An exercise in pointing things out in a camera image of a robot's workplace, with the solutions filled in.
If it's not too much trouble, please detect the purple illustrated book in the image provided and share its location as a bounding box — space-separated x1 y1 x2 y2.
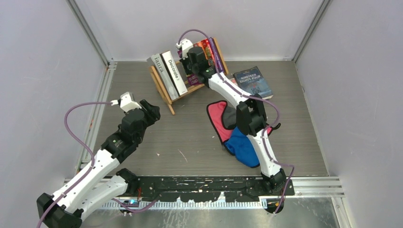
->
179 65 201 86

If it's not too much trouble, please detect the red white illustrated book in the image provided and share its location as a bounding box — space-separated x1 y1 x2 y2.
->
193 38 216 66

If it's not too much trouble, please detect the purple 52-Storey Treehouse book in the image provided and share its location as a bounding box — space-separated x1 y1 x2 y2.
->
208 37 226 73

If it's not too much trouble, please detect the wooden book rack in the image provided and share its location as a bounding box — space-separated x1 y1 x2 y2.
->
149 38 229 115

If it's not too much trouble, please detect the white Decorate Furniture book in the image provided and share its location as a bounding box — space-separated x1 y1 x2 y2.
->
161 51 188 96

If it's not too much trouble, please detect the grey Iantra book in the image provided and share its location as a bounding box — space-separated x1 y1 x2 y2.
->
147 54 179 100

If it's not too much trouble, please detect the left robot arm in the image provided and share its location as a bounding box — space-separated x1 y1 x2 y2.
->
37 94 161 228

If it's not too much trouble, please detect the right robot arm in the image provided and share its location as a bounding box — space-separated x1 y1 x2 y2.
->
180 45 290 195

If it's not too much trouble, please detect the pale book under purple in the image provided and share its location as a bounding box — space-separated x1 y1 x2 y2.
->
230 78 238 86

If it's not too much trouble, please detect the dark Nineteen Eighty-Four book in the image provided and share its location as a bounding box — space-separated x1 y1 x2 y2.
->
233 66 273 100

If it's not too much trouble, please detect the red grey cloth bib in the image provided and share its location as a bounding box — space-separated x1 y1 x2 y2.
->
206 100 281 145

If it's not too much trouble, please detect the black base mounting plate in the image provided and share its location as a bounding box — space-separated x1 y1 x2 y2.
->
122 176 295 203

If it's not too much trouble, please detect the blue oven mitt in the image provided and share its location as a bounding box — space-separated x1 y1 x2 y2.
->
224 127 260 168

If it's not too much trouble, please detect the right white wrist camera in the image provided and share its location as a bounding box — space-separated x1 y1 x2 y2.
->
175 38 193 59

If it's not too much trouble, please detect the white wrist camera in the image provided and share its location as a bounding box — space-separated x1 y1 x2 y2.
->
175 38 193 59
111 92 142 113

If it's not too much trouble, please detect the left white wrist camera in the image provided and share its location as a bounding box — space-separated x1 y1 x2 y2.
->
111 92 142 113

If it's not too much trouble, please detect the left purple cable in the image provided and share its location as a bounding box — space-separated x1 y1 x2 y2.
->
36 101 156 228

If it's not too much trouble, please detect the purple cable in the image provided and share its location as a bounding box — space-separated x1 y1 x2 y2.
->
177 28 295 215
36 101 156 228

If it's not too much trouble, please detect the slotted cable duct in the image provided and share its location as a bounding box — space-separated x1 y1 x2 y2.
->
69 200 268 210

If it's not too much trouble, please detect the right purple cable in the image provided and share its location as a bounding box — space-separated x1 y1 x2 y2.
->
177 28 295 215

